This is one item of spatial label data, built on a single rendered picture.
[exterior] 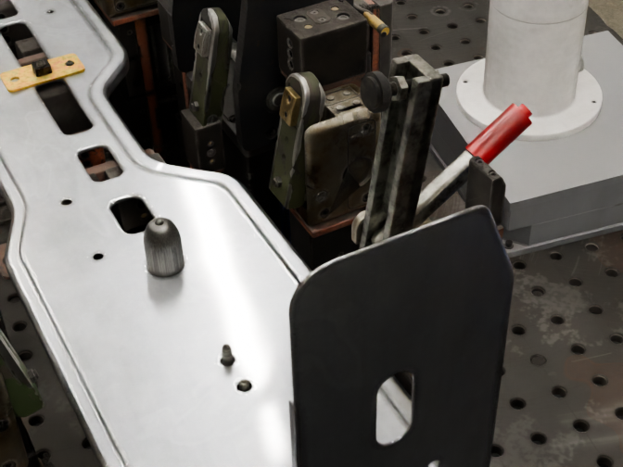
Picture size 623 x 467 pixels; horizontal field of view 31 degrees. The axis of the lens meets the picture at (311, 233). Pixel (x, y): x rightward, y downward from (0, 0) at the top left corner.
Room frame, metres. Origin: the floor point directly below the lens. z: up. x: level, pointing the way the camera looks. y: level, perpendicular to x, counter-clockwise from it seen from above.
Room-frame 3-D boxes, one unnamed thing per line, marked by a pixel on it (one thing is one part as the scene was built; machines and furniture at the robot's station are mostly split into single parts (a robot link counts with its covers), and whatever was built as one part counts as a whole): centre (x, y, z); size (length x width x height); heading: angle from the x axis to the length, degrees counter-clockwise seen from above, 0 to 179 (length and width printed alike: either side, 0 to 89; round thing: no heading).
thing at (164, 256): (0.70, 0.12, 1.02); 0.03 x 0.03 x 0.07
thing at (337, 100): (0.84, -0.03, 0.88); 0.11 x 0.09 x 0.37; 117
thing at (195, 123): (0.94, 0.11, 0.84); 0.04 x 0.03 x 0.29; 27
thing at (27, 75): (1.01, 0.28, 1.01); 0.08 x 0.04 x 0.01; 117
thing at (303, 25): (0.90, -0.02, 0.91); 0.07 x 0.05 x 0.42; 117
